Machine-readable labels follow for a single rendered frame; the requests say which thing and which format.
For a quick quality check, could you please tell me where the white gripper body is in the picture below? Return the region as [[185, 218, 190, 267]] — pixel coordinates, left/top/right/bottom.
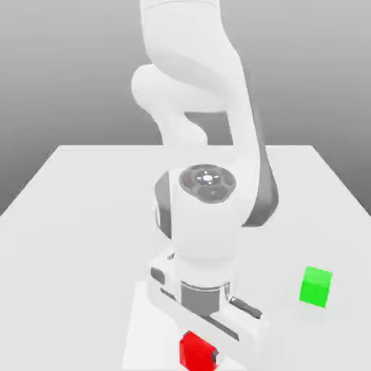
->
[[148, 284, 272, 367]]

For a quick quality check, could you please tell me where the small red cube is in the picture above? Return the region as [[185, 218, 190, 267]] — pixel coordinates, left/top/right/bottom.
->
[[178, 330, 219, 371]]

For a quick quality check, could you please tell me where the small green cube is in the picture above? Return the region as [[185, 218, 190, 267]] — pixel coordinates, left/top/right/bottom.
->
[[299, 265, 333, 309]]

